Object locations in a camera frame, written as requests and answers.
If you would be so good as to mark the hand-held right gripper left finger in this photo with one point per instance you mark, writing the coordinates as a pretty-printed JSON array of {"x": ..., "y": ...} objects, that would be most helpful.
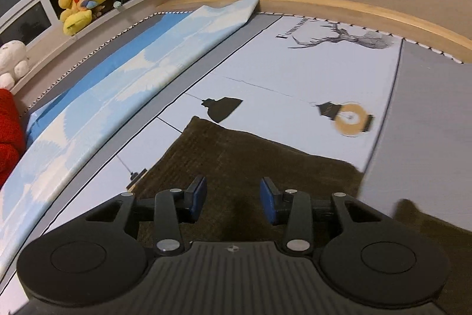
[{"x": 199, "y": 197}]

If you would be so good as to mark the white plush toy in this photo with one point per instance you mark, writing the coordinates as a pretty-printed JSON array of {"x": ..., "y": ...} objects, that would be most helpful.
[{"x": 13, "y": 60}]

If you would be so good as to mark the red knitted blanket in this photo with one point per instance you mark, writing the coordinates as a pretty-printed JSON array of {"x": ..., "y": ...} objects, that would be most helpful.
[{"x": 9, "y": 126}]

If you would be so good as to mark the wooden bed frame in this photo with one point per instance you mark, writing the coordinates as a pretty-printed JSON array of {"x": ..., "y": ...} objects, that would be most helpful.
[{"x": 332, "y": 7}]

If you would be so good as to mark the grey window ledge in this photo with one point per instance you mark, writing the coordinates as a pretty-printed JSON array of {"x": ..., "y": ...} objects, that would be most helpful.
[{"x": 73, "y": 43}]

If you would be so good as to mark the blue cloud print blanket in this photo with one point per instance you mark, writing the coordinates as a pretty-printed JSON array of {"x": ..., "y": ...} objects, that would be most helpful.
[{"x": 110, "y": 90}]

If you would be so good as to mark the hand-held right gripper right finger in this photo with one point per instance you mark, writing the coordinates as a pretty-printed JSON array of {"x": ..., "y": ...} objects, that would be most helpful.
[{"x": 266, "y": 200}]

